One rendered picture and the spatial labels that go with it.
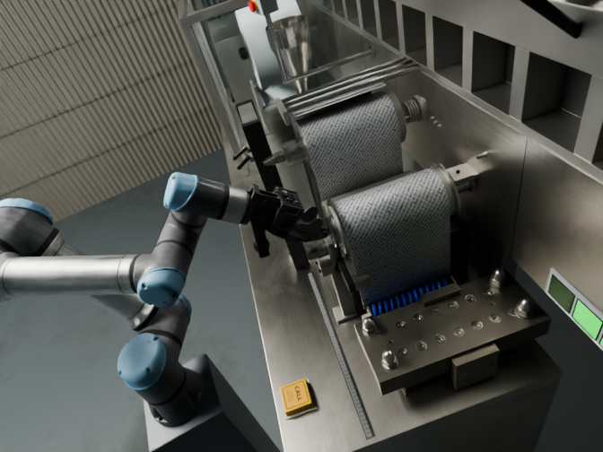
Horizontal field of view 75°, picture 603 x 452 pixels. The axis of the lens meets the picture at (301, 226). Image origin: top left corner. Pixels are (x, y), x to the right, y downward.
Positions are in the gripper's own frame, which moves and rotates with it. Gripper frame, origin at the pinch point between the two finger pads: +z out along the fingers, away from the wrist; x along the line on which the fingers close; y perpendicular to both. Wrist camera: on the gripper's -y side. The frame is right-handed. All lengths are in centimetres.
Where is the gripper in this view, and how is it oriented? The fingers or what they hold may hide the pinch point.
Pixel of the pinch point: (320, 234)
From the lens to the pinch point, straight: 92.2
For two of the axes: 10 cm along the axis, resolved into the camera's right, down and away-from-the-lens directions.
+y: 4.2, -7.8, -4.7
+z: 8.8, 2.1, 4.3
